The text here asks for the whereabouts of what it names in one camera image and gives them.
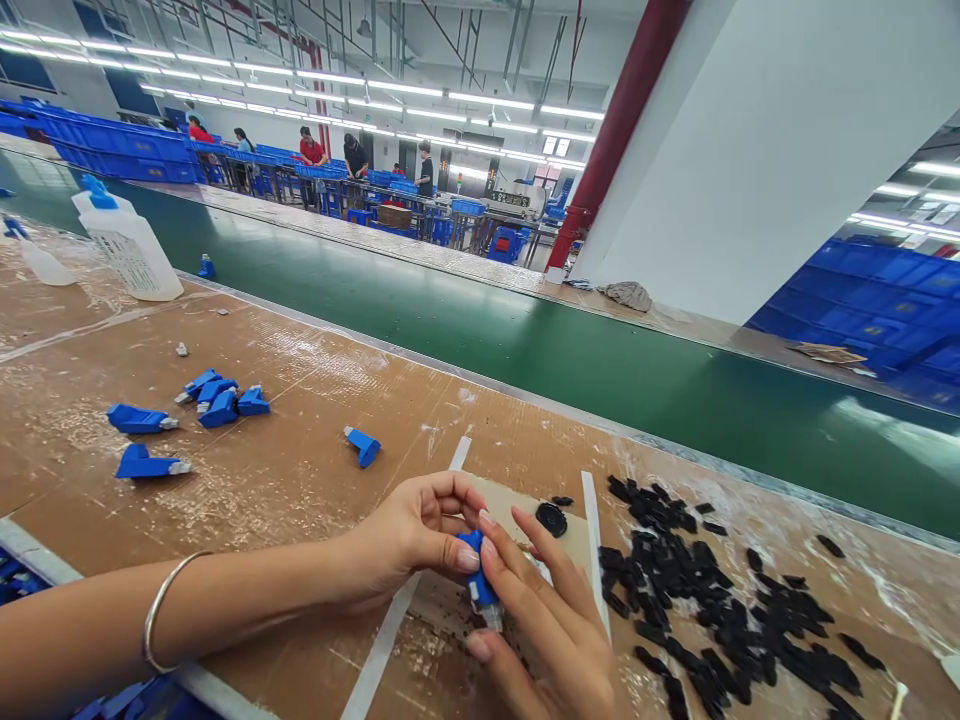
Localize person's right hand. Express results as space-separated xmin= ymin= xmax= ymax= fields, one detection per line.
xmin=464 ymin=506 xmax=625 ymax=720

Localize person's left hand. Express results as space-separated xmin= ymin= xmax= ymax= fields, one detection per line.
xmin=352 ymin=472 xmax=493 ymax=607

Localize pile of small black parts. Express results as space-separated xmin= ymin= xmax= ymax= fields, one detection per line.
xmin=597 ymin=473 xmax=888 ymax=720

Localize green conveyor belt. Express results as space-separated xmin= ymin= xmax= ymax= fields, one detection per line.
xmin=0 ymin=148 xmax=960 ymax=535

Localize grey crumpled cloth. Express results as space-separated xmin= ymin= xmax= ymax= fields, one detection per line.
xmin=596 ymin=280 xmax=655 ymax=314

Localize work tables with blue bins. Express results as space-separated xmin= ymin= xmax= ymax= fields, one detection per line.
xmin=196 ymin=138 xmax=583 ymax=270

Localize blue bin of connectors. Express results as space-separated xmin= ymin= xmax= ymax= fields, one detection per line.
xmin=0 ymin=545 xmax=220 ymax=720

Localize torn brown cardboard scrap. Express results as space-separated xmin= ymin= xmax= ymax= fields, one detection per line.
xmin=785 ymin=341 xmax=871 ymax=369

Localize large white bottle blue cap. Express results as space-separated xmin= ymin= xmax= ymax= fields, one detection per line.
xmin=71 ymin=173 xmax=186 ymax=304

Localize small clear bottle blue cap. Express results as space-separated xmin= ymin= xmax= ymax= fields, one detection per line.
xmin=2 ymin=215 xmax=79 ymax=288

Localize red vertical pipe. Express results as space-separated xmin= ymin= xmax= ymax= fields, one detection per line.
xmin=545 ymin=0 xmax=693 ymax=273

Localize tall stack of blue crates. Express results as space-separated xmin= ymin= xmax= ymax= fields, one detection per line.
xmin=746 ymin=233 xmax=960 ymax=412

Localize ceiling strip lights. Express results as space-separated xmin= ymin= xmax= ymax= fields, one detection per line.
xmin=0 ymin=28 xmax=607 ymax=170

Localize long stack of blue crates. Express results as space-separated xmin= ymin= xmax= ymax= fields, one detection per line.
xmin=0 ymin=95 xmax=208 ymax=186

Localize white square pillar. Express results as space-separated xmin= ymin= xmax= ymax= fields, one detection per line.
xmin=567 ymin=0 xmax=960 ymax=328

